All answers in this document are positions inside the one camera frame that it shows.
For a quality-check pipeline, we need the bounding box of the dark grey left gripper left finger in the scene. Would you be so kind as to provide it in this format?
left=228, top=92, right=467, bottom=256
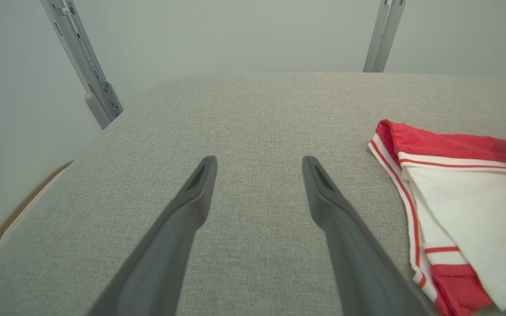
left=87, top=155, right=218, bottom=316

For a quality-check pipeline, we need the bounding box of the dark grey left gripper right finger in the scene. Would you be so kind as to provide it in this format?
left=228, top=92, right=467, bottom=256
left=302, top=155, right=438, bottom=316

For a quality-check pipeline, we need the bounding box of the red shirt with white sleeves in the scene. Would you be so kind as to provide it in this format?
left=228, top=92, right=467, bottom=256
left=368, top=119, right=506, bottom=316

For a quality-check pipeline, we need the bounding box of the grey metal stand post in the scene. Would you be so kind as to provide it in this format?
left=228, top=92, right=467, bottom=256
left=363, top=0, right=407, bottom=73
left=40, top=0, right=124, bottom=130

